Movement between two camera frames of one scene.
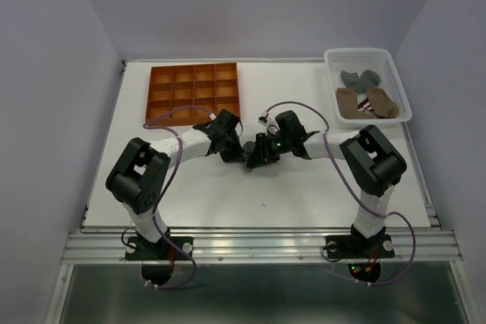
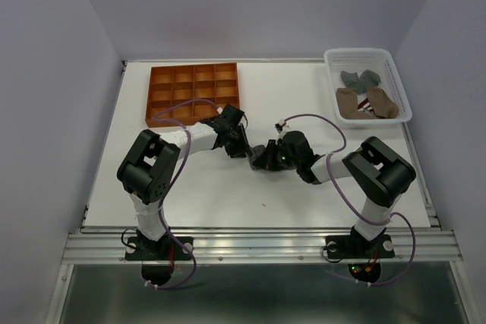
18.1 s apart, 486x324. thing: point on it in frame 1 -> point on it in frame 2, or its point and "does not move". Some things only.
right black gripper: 257,158 -> 271,147
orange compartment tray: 213,87 does not move
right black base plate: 352,246 does not move
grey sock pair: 368,79 does not move
